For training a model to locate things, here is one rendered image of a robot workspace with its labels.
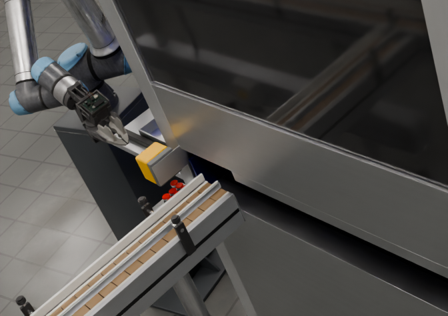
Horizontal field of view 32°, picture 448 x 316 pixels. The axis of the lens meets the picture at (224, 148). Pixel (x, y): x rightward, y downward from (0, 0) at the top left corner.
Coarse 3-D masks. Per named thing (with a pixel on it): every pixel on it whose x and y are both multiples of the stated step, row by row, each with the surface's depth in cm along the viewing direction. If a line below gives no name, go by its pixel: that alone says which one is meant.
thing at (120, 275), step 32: (192, 192) 193; (224, 192) 189; (160, 224) 188; (192, 224) 184; (224, 224) 188; (128, 256) 176; (160, 256) 178; (192, 256) 184; (64, 288) 175; (96, 288) 172; (128, 288) 174; (160, 288) 180
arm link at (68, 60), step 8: (72, 48) 263; (80, 48) 260; (88, 48) 261; (64, 56) 261; (72, 56) 258; (80, 56) 258; (88, 56) 258; (64, 64) 258; (72, 64) 258; (80, 64) 258; (88, 64) 258; (72, 72) 259; (80, 72) 259; (88, 72) 259; (80, 80) 261; (88, 80) 261; (96, 80) 262; (88, 88) 263
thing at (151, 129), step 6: (144, 126) 229; (150, 126) 230; (156, 126) 232; (144, 132) 226; (150, 132) 231; (156, 132) 230; (150, 138) 225; (156, 138) 221; (162, 138) 227; (162, 144) 221
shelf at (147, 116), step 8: (144, 112) 242; (136, 120) 240; (144, 120) 238; (128, 128) 238; (136, 128) 236; (112, 144) 237; (128, 144) 231; (136, 144) 229; (128, 152) 231; (136, 152) 226; (224, 176) 205
